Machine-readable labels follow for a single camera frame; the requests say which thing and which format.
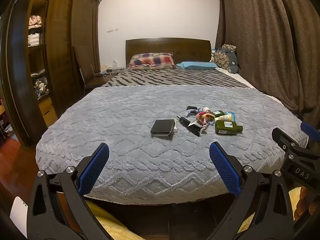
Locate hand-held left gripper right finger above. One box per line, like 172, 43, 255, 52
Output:
209, 141, 295, 240

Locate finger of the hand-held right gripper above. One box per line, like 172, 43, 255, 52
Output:
300, 121, 320, 146
272, 127, 304, 160

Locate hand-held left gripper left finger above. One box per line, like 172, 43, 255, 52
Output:
26, 142, 113, 240

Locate pink crochet flower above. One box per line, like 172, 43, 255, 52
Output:
196, 112, 214, 121

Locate person's right hand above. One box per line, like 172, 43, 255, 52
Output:
294, 186, 320, 220

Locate large green bottle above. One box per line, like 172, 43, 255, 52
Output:
214, 120, 244, 136

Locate grey quilted blanket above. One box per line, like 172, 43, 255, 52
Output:
35, 85, 309, 204

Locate yellow fluffy rug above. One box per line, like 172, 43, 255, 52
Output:
85, 185, 320, 240

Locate black cylindrical device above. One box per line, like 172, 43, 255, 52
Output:
177, 115, 194, 127

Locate black box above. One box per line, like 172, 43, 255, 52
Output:
150, 119, 177, 139

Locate grey plush cushion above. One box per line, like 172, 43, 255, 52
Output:
219, 47, 241, 74

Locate pile of assorted clothes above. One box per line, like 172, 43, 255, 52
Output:
33, 77, 50, 98

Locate brown curtain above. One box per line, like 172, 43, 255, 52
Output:
215, 0, 320, 128

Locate grey black striped blanket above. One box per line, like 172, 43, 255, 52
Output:
101, 68, 250, 89

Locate wooden chair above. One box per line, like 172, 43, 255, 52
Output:
73, 45, 113, 97

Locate blue pillow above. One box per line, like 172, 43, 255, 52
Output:
176, 61, 219, 70

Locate plaid pillow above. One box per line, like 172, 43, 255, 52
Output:
127, 52, 176, 70

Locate dark wooden wardrobe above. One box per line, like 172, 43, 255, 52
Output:
0, 0, 102, 147

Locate wooden bed headboard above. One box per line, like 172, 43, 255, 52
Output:
125, 38, 212, 67

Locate folded white clothes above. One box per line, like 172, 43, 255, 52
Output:
27, 32, 42, 47

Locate folded pink clothes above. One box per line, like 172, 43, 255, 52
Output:
28, 15, 43, 29

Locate white charger cables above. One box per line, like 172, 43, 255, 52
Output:
99, 66, 121, 77

